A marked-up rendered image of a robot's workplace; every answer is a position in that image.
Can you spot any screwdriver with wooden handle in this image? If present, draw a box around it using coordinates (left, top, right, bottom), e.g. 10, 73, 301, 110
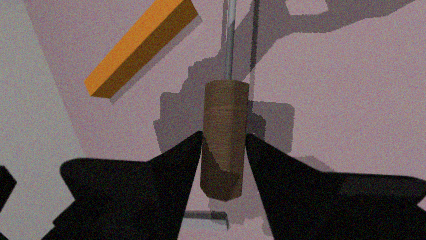
200, 0, 249, 202

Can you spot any orange rectangular bar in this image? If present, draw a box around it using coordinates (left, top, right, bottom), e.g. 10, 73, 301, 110
83, 0, 198, 98

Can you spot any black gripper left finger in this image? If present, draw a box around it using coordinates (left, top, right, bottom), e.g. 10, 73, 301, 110
59, 131, 203, 240

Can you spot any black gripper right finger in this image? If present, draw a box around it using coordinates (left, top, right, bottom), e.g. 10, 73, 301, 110
245, 134, 426, 240

